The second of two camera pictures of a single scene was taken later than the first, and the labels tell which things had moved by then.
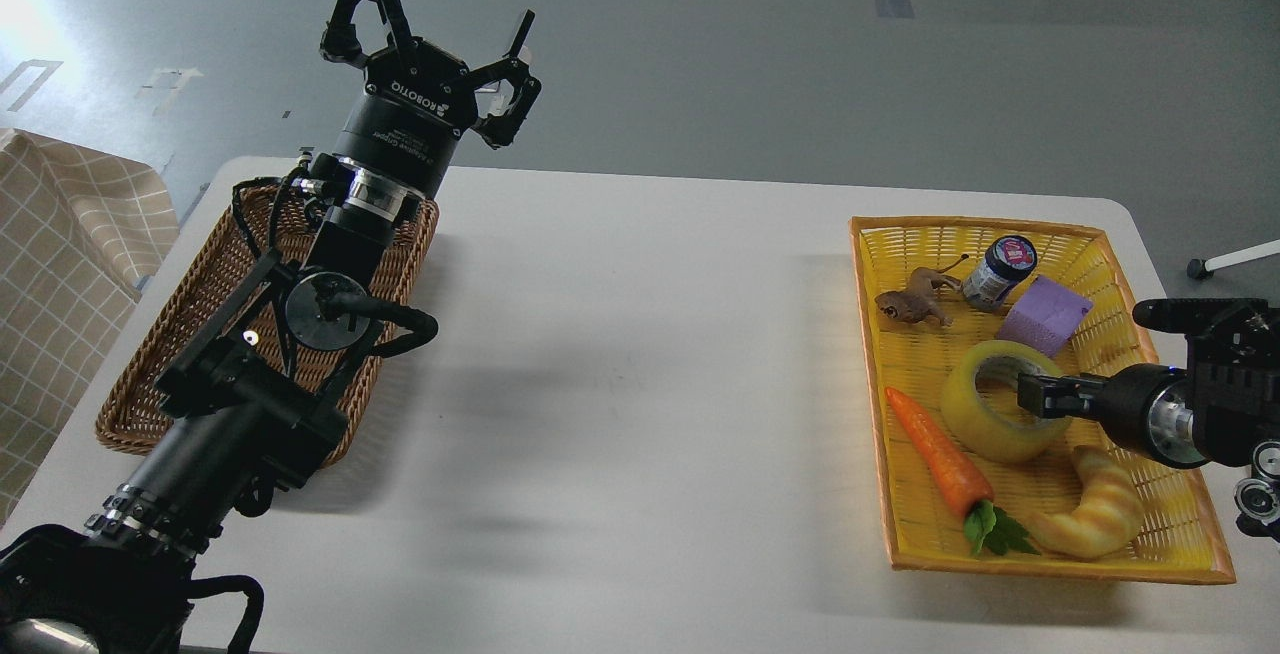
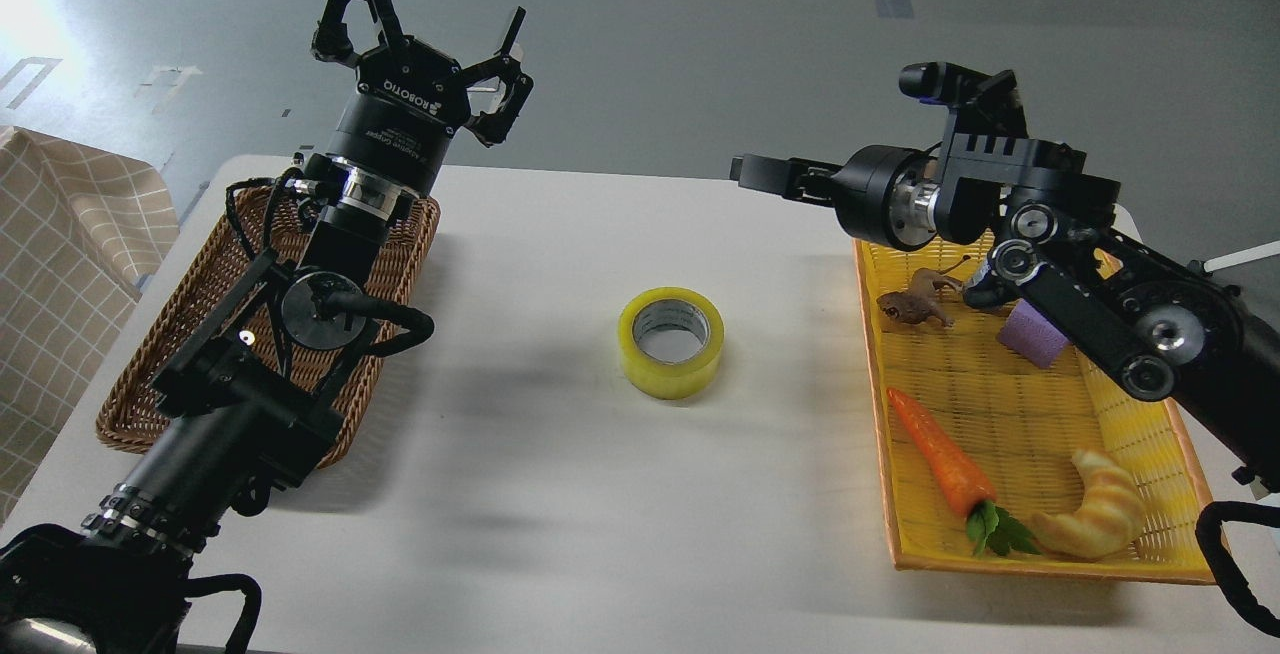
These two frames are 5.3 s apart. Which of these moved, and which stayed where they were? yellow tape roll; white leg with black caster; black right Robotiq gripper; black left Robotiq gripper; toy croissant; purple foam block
Moved: black right Robotiq gripper; yellow tape roll
Stayed: black left Robotiq gripper; toy croissant; purple foam block; white leg with black caster
